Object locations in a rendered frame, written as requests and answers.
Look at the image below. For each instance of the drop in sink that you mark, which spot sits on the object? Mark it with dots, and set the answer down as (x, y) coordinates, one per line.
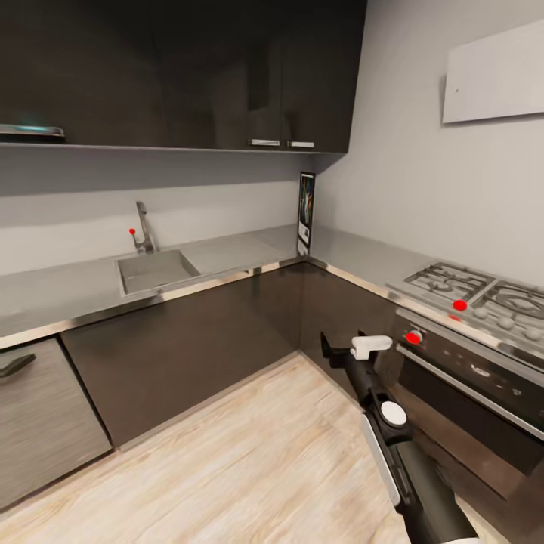
(144, 273)

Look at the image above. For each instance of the range hood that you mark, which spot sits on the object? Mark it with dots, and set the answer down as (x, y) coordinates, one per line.
(499, 75)

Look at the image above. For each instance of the dishwasher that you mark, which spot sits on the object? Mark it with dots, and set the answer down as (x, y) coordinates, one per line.
(49, 424)

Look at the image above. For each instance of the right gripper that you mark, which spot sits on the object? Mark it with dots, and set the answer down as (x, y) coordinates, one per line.
(343, 358)

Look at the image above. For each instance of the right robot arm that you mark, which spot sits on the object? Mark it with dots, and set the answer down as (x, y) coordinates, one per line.
(417, 483)

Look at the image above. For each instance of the oven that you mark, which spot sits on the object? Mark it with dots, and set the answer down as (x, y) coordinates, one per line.
(479, 412)

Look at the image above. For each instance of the poster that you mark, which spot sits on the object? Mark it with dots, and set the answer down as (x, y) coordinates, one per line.
(306, 204)

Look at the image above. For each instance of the burner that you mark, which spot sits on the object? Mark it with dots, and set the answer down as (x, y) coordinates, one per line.
(508, 306)

